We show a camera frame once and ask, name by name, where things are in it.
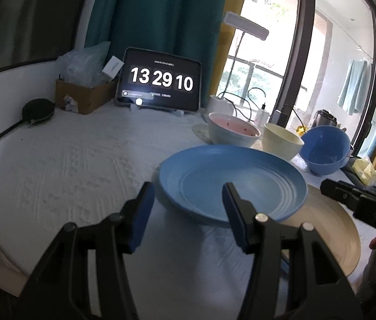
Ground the black lamp cable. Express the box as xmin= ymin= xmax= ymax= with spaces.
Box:
xmin=216 ymin=91 xmax=258 ymax=121

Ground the clear tablet stand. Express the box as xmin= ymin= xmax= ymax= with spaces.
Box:
xmin=129 ymin=105 xmax=188 ymax=117

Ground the pink bowl with red specks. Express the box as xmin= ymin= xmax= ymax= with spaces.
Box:
xmin=207 ymin=113 xmax=262 ymax=148

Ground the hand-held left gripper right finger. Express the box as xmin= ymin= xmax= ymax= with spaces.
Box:
xmin=222 ymin=182 xmax=363 ymax=320

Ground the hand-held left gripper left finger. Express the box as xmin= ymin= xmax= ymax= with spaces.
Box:
xmin=18 ymin=182 xmax=157 ymax=320

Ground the light blue hanging towel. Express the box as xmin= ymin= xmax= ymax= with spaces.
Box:
xmin=337 ymin=59 xmax=372 ymax=115

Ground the clear plastic bag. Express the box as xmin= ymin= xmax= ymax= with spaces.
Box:
xmin=56 ymin=42 xmax=112 ymax=89

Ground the steel thermos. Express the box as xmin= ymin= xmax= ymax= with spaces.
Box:
xmin=313 ymin=109 xmax=338 ymax=127

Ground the teal curtain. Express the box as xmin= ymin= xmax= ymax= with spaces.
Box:
xmin=84 ymin=0 xmax=230 ymax=77

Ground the cardboard box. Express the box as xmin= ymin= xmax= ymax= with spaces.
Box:
xmin=54 ymin=78 xmax=118 ymax=114

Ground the white charger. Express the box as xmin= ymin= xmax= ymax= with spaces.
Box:
xmin=255 ymin=105 xmax=269 ymax=126

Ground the balcony railing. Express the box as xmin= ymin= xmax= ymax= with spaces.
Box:
xmin=221 ymin=55 xmax=288 ymax=98

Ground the black door frame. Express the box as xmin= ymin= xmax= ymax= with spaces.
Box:
xmin=276 ymin=0 xmax=318 ymax=121

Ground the blue plate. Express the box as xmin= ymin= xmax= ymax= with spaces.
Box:
xmin=159 ymin=145 xmax=308 ymax=225

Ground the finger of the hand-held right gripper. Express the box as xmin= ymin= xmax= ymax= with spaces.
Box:
xmin=320 ymin=179 xmax=363 ymax=212

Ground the cream bowl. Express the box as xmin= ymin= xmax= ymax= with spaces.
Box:
xmin=262 ymin=123 xmax=304 ymax=161

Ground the blue bowl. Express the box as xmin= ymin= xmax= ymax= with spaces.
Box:
xmin=299 ymin=126 xmax=351 ymax=175

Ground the small white box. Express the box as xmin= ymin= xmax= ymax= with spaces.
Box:
xmin=101 ymin=57 xmax=123 ymax=80

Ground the white textured tablecloth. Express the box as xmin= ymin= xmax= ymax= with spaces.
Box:
xmin=0 ymin=100 xmax=362 ymax=320

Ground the black charger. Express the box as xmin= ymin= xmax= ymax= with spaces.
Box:
xmin=271 ymin=107 xmax=290 ymax=127

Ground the yellow tissue pack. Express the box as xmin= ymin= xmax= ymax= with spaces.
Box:
xmin=353 ymin=158 xmax=376 ymax=185

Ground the tan wooden plate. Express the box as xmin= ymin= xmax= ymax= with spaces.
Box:
xmin=275 ymin=185 xmax=362 ymax=278

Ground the black round pad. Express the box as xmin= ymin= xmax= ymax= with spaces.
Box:
xmin=22 ymin=98 xmax=56 ymax=125

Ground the tablet showing clock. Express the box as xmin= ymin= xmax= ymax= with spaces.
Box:
xmin=114 ymin=47 xmax=202 ymax=112

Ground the crumpled white paper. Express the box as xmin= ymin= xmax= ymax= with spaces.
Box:
xmin=63 ymin=96 xmax=79 ymax=113

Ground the grey pouch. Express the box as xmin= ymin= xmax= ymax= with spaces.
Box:
xmin=341 ymin=160 xmax=376 ymax=191

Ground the white desk lamp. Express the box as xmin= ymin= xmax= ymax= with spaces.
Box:
xmin=208 ymin=11 xmax=270 ymax=115

